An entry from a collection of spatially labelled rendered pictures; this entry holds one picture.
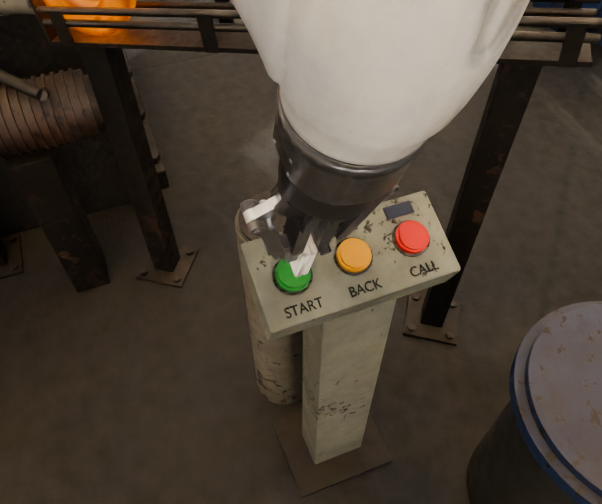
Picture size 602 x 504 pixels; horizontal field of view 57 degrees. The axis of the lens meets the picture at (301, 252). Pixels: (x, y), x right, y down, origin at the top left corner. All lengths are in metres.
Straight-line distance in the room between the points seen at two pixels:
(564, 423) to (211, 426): 0.69
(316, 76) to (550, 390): 0.63
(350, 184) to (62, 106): 0.82
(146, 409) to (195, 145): 0.83
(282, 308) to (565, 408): 0.39
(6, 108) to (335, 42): 0.91
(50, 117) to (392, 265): 0.68
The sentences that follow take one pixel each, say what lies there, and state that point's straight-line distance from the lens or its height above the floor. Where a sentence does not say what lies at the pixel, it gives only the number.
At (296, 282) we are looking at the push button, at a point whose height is 0.61.
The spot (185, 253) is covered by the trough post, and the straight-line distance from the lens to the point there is 1.43.
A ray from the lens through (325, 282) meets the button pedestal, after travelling 0.63.
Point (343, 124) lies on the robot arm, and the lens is 0.26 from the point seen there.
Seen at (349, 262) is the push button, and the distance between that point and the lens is 0.63.
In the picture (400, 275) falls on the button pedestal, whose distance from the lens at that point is 0.65.
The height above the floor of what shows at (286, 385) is 0.10.
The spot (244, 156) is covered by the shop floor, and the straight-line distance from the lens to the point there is 1.67.
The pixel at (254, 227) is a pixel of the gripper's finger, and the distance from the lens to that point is 0.41.
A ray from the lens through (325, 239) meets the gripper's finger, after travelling 0.50.
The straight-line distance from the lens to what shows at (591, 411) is 0.82.
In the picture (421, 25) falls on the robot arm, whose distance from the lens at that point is 0.21.
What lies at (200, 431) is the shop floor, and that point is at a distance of 1.19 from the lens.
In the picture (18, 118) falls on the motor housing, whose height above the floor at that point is 0.50.
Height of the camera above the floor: 1.10
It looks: 51 degrees down
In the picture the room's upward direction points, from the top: straight up
